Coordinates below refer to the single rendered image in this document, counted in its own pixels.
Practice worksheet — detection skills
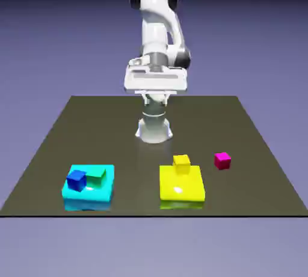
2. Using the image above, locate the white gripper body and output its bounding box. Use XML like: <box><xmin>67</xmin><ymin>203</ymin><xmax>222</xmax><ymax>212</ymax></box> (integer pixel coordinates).
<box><xmin>123</xmin><ymin>64</ymin><xmax>188</xmax><ymax>96</ymax></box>

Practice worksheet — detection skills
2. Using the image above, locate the small yellow cube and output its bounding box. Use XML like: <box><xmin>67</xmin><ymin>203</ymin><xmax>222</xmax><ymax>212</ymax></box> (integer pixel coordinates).
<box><xmin>172</xmin><ymin>154</ymin><xmax>191</xmax><ymax>175</ymax></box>

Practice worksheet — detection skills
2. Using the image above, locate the small magenta cube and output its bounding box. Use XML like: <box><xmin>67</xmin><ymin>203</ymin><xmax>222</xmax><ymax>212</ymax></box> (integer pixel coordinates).
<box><xmin>214</xmin><ymin>152</ymin><xmax>232</xmax><ymax>171</ymax></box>

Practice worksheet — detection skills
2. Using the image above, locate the small green cube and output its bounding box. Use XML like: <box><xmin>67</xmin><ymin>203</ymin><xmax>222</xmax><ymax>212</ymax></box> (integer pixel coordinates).
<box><xmin>85</xmin><ymin>168</ymin><xmax>107</xmax><ymax>187</ymax></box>

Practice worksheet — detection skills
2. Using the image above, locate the small blue cube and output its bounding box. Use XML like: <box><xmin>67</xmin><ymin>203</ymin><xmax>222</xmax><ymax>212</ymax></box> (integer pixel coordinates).
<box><xmin>66</xmin><ymin>169</ymin><xmax>87</xmax><ymax>193</ymax></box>

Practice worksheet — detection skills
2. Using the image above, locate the large yellow box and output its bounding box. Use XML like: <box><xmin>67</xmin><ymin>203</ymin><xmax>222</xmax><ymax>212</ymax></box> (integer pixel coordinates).
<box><xmin>159</xmin><ymin>165</ymin><xmax>206</xmax><ymax>202</ymax></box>

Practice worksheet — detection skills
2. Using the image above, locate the large cyan box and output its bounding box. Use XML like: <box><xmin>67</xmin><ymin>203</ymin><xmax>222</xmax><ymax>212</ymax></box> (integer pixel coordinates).
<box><xmin>61</xmin><ymin>164</ymin><xmax>116</xmax><ymax>203</ymax></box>

